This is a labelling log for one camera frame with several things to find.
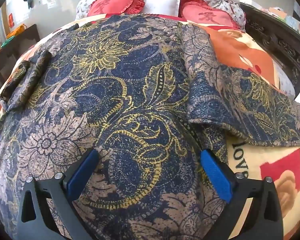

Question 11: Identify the white pillow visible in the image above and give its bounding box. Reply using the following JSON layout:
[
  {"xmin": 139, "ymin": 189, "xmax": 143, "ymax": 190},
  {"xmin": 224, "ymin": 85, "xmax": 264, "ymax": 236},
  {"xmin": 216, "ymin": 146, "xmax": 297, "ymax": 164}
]
[{"xmin": 140, "ymin": 0, "xmax": 182, "ymax": 15}]

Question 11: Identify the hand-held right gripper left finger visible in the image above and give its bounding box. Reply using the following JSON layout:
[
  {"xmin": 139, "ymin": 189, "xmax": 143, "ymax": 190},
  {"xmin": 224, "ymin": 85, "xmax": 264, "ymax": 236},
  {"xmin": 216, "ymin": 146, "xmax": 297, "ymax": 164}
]
[{"xmin": 15, "ymin": 148, "xmax": 100, "ymax": 240}]

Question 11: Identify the row of colourful packets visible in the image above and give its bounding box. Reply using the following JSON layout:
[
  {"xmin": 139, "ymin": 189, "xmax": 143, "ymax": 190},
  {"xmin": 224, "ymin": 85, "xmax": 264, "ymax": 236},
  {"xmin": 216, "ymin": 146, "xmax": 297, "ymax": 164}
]
[{"xmin": 265, "ymin": 1, "xmax": 300, "ymax": 40}]

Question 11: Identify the green packet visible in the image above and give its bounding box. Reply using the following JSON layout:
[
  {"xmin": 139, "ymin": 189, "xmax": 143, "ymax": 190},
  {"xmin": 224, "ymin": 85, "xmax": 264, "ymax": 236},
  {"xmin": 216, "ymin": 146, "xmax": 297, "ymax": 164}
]
[{"xmin": 0, "ymin": 36, "xmax": 17, "ymax": 48}]

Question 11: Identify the dark carved wooden headboard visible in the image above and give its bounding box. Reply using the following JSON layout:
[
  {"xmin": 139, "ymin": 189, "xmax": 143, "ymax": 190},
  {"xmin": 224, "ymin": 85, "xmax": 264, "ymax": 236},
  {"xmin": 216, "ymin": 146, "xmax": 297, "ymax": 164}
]
[{"xmin": 240, "ymin": 2, "xmax": 300, "ymax": 98}]

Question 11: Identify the printed blanket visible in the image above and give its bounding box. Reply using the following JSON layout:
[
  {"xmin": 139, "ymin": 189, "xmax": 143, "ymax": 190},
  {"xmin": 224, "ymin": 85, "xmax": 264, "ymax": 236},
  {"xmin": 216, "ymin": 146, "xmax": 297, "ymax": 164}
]
[{"xmin": 0, "ymin": 14, "xmax": 300, "ymax": 240}]

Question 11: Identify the red heart pillow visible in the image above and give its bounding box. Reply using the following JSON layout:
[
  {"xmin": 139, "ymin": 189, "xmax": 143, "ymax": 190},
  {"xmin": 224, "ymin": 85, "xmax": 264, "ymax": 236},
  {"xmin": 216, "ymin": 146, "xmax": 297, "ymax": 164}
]
[
  {"xmin": 87, "ymin": 0, "xmax": 147, "ymax": 17},
  {"xmin": 179, "ymin": 0, "xmax": 240, "ymax": 29}
]

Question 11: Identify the blue floral patterned shirt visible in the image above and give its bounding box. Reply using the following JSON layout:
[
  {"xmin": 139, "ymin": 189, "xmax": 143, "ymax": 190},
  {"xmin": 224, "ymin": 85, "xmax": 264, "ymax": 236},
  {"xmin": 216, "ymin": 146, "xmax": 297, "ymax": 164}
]
[{"xmin": 0, "ymin": 14, "xmax": 300, "ymax": 240}]

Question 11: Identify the orange bag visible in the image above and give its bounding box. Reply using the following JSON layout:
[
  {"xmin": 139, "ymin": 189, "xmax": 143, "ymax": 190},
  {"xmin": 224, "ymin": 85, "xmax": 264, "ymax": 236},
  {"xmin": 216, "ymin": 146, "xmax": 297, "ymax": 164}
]
[{"xmin": 6, "ymin": 24, "xmax": 27, "ymax": 39}]

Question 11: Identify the dark wooden table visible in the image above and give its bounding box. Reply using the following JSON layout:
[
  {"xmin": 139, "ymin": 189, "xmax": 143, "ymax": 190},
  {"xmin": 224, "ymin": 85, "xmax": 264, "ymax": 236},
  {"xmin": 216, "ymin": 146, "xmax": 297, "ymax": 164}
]
[{"xmin": 0, "ymin": 24, "xmax": 42, "ymax": 98}]

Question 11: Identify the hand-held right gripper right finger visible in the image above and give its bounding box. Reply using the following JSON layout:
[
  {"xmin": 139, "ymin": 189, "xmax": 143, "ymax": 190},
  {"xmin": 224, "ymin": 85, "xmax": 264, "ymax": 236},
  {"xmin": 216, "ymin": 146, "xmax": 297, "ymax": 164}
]
[{"xmin": 199, "ymin": 148, "xmax": 284, "ymax": 240}]

